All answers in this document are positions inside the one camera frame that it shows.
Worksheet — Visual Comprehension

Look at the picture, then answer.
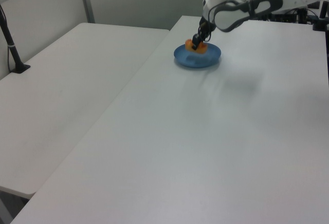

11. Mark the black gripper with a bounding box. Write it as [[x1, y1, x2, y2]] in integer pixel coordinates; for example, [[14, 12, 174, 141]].
[[191, 15, 215, 51]]

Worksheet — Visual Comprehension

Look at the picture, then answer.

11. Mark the orange twisted bread loaf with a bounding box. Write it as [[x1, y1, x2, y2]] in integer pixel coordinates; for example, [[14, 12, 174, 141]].
[[185, 38, 208, 54]]

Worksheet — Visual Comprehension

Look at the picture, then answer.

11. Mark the round blue plate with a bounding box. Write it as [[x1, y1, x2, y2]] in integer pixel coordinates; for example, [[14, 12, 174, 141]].
[[173, 42, 222, 68]]

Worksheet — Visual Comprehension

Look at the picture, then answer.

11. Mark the black electronics box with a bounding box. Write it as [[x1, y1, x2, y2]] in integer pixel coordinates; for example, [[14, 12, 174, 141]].
[[269, 12, 298, 23]]

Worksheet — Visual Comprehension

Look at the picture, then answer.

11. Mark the grey partition post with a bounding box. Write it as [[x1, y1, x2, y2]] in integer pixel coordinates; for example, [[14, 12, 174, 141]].
[[78, 0, 96, 24]]

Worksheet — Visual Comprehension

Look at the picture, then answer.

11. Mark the black clamped camera stand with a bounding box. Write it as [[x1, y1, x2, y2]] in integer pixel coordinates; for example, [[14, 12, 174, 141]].
[[312, 0, 329, 32]]

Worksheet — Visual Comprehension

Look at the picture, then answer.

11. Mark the black camera stand with collar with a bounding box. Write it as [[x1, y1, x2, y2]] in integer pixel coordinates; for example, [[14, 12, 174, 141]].
[[0, 4, 31, 74]]

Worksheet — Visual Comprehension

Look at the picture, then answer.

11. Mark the thin black cable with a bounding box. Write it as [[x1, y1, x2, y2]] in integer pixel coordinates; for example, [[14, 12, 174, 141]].
[[0, 3, 13, 73]]

